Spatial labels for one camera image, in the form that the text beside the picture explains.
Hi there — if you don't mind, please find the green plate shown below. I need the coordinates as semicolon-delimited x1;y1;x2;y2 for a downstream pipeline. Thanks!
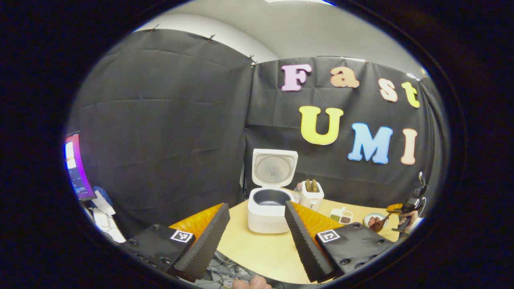
363;213;388;228

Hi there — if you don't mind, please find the white rice cooker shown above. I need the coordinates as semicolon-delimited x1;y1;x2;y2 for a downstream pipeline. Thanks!
247;149;298;234

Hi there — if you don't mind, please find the black cable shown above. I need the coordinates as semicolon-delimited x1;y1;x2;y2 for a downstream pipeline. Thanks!
207;257;257;289

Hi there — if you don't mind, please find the computer monitor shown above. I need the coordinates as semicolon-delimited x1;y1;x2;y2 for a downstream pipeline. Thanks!
64;132;97;201

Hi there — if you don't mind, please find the white chopstick holder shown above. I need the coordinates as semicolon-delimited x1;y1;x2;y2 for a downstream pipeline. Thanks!
300;179;324;212

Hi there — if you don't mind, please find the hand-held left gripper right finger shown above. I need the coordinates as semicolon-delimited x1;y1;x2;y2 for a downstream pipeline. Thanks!
284;200;396;283

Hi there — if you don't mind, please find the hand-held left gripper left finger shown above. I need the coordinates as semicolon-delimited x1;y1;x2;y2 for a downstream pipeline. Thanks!
120;203;231;281

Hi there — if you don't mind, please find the black backdrop cloth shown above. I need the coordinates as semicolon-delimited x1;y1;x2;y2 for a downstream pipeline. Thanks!
66;29;446;237

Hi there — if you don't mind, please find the blue cloth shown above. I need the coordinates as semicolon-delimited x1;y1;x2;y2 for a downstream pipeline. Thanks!
94;185;114;206

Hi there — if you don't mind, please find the white divided grain dish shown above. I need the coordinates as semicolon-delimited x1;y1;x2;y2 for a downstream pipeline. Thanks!
329;207;354;224

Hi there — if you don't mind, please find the white paper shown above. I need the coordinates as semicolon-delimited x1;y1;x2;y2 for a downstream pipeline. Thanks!
89;189;127;244

